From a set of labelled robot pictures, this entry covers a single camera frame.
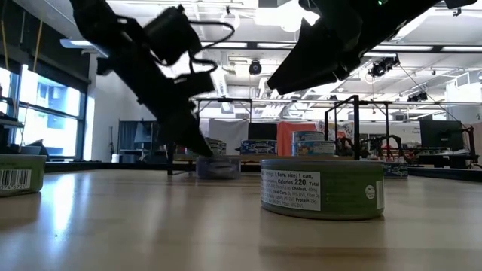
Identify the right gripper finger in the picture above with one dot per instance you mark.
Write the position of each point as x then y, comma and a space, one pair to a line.
305, 71

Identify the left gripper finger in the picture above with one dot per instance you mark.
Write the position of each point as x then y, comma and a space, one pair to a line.
184, 131

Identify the blue-label silver-lid can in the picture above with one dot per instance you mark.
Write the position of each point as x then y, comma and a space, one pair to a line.
218, 168
258, 147
316, 148
395, 170

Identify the silver-lid tin can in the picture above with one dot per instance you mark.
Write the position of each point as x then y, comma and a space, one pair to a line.
307, 136

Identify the green-label silver-lid can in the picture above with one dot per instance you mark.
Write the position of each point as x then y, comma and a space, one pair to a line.
22, 165
339, 192

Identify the black background robot arm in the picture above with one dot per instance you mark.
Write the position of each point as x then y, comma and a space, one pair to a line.
393, 141

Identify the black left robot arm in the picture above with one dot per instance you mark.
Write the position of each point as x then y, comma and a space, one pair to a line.
98, 22

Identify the wooden shelf with black legs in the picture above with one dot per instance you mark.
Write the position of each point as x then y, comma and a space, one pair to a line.
356, 128

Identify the white cloth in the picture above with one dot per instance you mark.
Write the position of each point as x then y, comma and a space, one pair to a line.
229, 131

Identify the black ceiling spotlight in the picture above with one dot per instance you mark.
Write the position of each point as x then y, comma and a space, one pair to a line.
255, 67

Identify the black track light cluster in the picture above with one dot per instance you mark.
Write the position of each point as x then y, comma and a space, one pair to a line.
382, 67

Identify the orange cloth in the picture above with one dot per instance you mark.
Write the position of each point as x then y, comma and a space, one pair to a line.
285, 141

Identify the small black background monitor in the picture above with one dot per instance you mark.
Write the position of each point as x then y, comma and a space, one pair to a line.
262, 131

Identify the long fluorescent ceiling light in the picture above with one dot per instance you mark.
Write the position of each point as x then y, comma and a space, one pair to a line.
81, 43

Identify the large black background monitor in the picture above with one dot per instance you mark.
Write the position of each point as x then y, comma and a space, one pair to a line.
441, 134

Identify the black background table frame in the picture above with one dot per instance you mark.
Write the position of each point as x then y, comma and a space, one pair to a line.
226, 100

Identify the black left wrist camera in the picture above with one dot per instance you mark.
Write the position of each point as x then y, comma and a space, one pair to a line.
171, 34

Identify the black aluminium table frame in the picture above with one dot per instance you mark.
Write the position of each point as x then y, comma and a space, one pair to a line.
113, 166

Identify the bright window with dark frame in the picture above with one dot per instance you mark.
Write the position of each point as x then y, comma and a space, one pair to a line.
49, 101

